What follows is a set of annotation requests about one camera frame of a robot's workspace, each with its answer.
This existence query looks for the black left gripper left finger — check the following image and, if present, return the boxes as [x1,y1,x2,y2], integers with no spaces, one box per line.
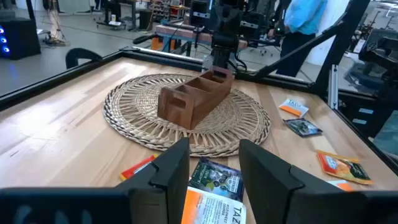
[0,138,190,224]

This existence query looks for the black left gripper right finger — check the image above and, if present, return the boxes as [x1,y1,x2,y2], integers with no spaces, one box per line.
[238,139,398,224]

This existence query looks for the orange green tea packet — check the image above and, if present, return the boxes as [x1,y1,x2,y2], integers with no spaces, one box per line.
[317,149,374,185]
[120,154,159,182]

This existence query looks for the white orange Tazo tea packet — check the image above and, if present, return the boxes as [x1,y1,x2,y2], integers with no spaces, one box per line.
[279,98,310,118]
[326,179,354,192]
[181,185,248,224]

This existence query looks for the dark blue tea packet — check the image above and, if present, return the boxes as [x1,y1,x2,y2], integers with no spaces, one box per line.
[188,157,245,202]
[283,118,323,138]

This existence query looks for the blue framed workbench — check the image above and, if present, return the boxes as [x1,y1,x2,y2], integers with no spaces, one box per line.
[154,20,249,58]

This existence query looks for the person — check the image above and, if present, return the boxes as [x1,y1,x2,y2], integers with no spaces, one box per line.
[267,0,329,78]

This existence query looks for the brown wooden organizer box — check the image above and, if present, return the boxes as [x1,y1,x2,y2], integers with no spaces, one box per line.
[157,66,234,131]

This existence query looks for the wicker basket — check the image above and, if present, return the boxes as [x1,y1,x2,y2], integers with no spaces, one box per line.
[103,73,271,158]

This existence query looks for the black office desk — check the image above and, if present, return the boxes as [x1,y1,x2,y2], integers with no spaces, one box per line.
[95,0,147,32]

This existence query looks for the black computer tower blue lights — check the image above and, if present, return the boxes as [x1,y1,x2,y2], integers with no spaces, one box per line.
[0,17,42,60]

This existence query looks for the silver aluminium bracket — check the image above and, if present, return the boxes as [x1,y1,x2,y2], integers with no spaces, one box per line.
[328,64,340,110]

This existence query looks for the beige stand with cables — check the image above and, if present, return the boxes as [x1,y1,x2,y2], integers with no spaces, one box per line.
[42,0,68,47]

